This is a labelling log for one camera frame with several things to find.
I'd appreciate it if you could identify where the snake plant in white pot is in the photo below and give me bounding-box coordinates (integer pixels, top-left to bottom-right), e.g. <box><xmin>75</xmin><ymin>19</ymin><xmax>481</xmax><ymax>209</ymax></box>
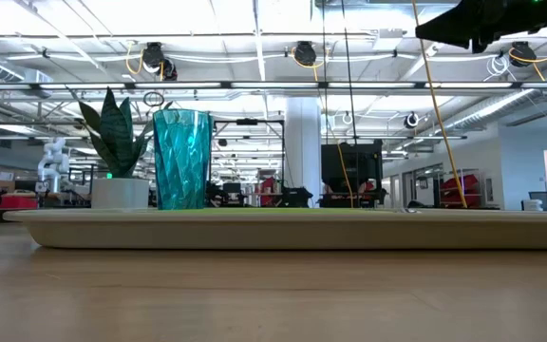
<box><xmin>77</xmin><ymin>86</ymin><xmax>161</xmax><ymax>211</ymax></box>

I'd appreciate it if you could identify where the black hanging cable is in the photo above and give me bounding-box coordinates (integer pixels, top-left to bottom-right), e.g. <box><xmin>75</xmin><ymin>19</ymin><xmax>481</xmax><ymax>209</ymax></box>
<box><xmin>340</xmin><ymin>0</ymin><xmax>362</xmax><ymax>208</ymax></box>

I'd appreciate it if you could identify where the red storage box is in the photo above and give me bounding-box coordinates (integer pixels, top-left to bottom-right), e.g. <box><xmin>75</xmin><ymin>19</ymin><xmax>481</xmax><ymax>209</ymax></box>
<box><xmin>0</xmin><ymin>191</ymin><xmax>41</xmax><ymax>211</ymax></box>

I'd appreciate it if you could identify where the yellow extension cable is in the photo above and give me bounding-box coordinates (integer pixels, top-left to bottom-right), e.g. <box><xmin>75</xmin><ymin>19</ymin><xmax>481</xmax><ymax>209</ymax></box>
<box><xmin>410</xmin><ymin>0</ymin><xmax>469</xmax><ymax>209</ymax></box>

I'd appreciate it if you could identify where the black background gantry frame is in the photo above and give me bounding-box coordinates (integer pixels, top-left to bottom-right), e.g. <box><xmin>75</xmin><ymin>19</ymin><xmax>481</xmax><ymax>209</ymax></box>
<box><xmin>208</xmin><ymin>118</ymin><xmax>287</xmax><ymax>208</ymax></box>

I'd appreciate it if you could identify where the long ceiling light bar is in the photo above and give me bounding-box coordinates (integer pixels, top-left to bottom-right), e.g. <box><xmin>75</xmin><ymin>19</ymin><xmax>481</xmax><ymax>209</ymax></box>
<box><xmin>0</xmin><ymin>80</ymin><xmax>547</xmax><ymax>91</ymax></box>

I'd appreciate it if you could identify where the beige plastic serving tray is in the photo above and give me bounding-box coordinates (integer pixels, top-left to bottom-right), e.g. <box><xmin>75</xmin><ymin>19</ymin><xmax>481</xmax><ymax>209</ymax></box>
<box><xmin>2</xmin><ymin>207</ymin><xmax>547</xmax><ymax>251</ymax></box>

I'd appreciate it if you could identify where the teal faceted plastic cup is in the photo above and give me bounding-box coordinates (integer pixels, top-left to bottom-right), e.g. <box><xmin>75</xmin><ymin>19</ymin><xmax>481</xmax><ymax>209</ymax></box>
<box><xmin>152</xmin><ymin>108</ymin><xmax>214</xmax><ymax>211</ymax></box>

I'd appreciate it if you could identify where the dark office chair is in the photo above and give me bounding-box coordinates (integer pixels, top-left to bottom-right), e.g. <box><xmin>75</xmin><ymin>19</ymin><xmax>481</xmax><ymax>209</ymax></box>
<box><xmin>528</xmin><ymin>190</ymin><xmax>547</xmax><ymax>212</ymax></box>

